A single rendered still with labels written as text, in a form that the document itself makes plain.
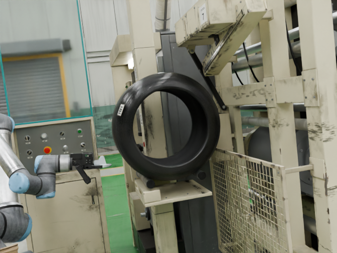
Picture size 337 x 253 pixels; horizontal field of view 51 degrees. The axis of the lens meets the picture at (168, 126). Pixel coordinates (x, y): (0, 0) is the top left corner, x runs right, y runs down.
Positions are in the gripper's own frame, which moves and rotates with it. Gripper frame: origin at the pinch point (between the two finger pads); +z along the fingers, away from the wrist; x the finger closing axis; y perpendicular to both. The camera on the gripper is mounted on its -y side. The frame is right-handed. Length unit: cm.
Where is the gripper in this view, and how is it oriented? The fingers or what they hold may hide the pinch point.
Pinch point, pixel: (109, 165)
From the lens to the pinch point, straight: 191.1
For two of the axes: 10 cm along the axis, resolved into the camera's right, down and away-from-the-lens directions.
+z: 9.7, -0.1, 2.2
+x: -2.2, -0.4, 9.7
